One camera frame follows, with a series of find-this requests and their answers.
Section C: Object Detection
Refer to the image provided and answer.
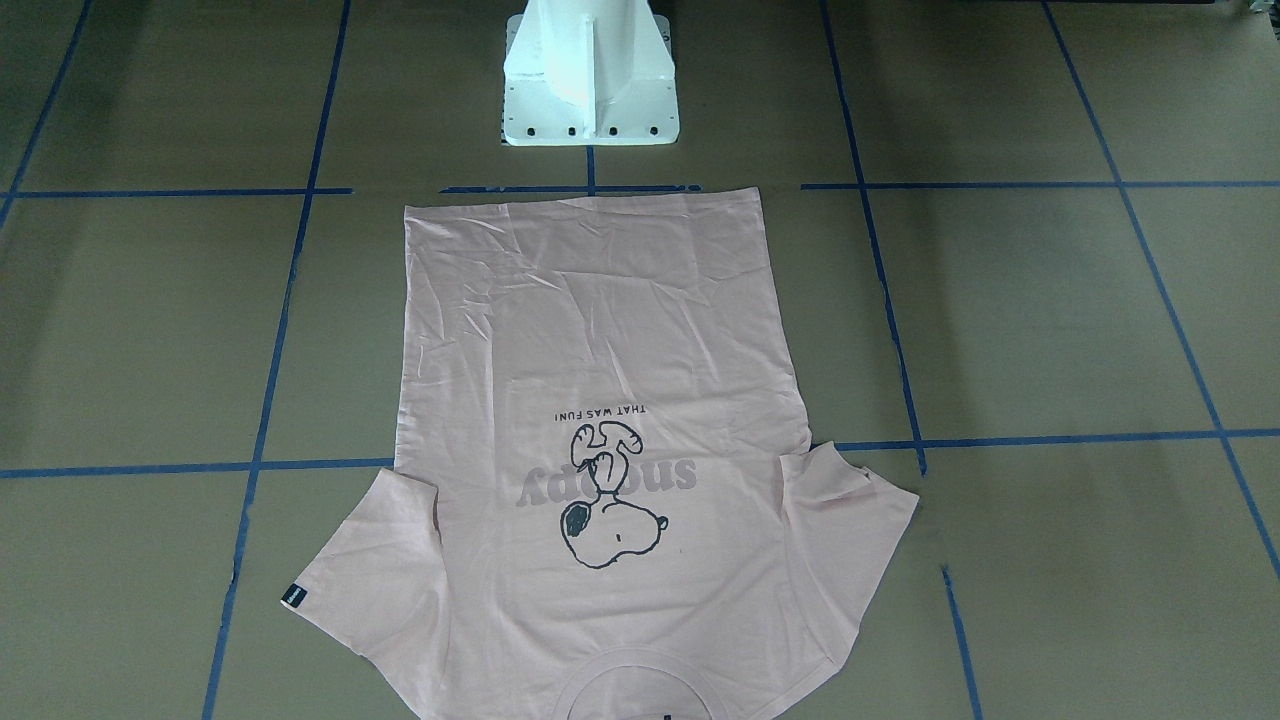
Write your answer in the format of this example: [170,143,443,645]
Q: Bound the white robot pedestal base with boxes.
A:
[500,1,681,147]

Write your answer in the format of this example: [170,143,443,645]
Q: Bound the pink Snoopy t-shirt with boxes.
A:
[283,190,918,719]

